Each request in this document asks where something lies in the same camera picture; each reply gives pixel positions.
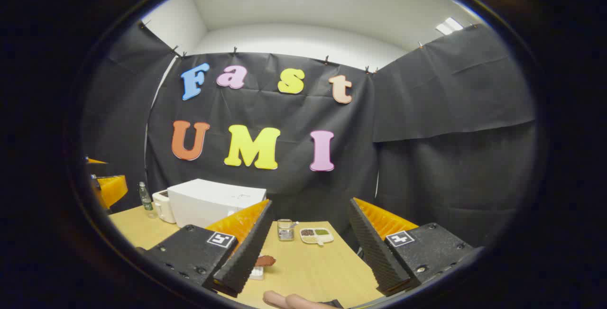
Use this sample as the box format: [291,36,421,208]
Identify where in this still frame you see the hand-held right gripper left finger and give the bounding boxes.
[137,199,275,298]

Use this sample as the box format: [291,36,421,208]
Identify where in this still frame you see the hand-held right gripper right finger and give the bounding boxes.
[349,198,476,297]

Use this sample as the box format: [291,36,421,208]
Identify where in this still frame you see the white microwave oven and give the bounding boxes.
[167,179,267,229]

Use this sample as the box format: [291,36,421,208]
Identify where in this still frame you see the clear plastic water bottle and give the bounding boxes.
[139,181,155,218]

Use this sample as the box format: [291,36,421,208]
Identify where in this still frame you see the glass jar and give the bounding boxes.
[277,219,295,242]

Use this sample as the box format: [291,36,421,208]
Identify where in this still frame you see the white toaster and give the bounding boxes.
[152,190,177,224]

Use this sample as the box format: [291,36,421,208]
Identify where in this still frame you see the divided white dish with beans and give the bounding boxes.
[300,227,334,246]

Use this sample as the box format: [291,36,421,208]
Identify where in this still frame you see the black backdrop cloth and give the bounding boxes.
[82,21,539,248]

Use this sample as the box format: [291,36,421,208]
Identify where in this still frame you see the small ceiling light panel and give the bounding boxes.
[436,17,464,36]

